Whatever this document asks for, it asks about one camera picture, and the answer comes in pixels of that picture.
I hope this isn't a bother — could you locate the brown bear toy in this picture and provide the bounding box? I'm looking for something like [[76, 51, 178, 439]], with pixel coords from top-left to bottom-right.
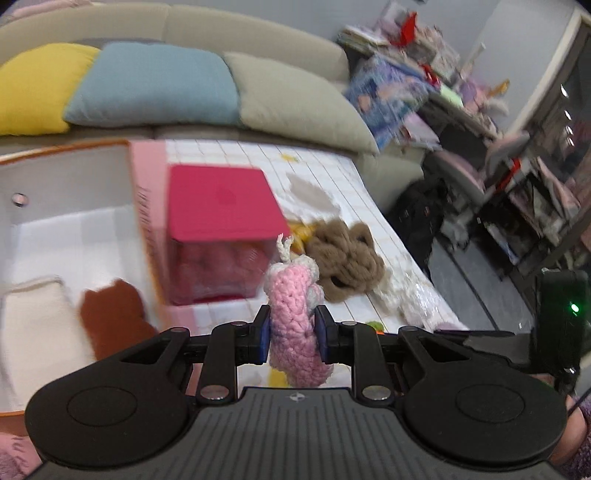
[[79, 278, 160, 361]]

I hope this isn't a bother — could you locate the pink storage box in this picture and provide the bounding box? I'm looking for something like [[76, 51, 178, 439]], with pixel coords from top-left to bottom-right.
[[0, 140, 172, 417]]

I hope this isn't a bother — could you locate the white grid tablecloth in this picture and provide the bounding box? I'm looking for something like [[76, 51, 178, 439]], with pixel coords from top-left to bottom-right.
[[154, 137, 468, 389]]

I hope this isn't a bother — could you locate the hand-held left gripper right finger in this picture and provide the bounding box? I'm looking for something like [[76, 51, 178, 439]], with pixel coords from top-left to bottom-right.
[[315, 305, 481, 404]]

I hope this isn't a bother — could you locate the beige sofa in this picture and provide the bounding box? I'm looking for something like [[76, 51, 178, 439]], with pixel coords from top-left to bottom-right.
[[0, 4, 426, 213]]

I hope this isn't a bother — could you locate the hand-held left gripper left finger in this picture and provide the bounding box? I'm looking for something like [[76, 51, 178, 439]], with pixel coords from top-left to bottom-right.
[[111, 305, 271, 406]]

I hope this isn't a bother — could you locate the cluttered side shelf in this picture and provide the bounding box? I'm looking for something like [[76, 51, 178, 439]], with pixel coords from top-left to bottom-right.
[[475, 9, 591, 289]]

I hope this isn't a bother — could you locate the red ornament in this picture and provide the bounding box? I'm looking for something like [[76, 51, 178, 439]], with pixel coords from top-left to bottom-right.
[[392, 11, 420, 47]]

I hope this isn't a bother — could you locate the white folded cloth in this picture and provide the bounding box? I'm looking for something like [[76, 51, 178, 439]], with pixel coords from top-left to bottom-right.
[[0, 275, 95, 411]]

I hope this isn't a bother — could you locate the beige pillow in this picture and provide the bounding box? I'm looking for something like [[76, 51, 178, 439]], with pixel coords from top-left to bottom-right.
[[224, 51, 379, 154]]

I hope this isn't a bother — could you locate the magenta lidded box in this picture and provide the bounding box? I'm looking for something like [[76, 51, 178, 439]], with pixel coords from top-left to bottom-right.
[[165, 164, 291, 306]]

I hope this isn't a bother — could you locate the white fluffy toy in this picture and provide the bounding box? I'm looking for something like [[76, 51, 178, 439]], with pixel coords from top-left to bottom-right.
[[376, 271, 459, 329]]

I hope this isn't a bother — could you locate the blue printed poster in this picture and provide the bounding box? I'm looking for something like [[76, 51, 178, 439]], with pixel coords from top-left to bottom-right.
[[345, 54, 432, 151]]

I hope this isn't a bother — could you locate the pink desk chair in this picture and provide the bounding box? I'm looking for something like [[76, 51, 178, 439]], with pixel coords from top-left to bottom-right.
[[427, 131, 532, 206]]

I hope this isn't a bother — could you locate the pink crocheted toy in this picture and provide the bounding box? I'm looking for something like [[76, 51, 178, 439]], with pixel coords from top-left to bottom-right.
[[263, 234, 336, 389]]

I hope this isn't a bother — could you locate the person's right forearm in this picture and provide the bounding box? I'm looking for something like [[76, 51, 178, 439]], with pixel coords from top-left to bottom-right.
[[551, 397, 591, 480]]

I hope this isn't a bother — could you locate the yellow soft toy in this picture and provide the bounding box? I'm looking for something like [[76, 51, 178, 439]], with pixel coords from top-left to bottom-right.
[[287, 220, 320, 254]]

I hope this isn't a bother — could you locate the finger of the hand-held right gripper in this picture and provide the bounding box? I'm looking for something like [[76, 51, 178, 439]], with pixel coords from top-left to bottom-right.
[[462, 330, 537, 367]]

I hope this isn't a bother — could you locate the black bag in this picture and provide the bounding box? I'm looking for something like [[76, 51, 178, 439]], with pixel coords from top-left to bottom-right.
[[387, 179, 446, 280]]

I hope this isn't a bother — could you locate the blue pillow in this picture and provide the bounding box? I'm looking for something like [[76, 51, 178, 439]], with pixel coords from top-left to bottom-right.
[[64, 41, 242, 130]]

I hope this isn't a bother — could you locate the brown knitted toy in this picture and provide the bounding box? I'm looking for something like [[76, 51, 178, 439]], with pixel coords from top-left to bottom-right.
[[305, 219, 387, 304]]

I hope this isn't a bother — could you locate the yellow pillow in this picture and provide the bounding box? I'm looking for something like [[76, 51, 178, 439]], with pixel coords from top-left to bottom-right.
[[0, 43, 100, 136]]

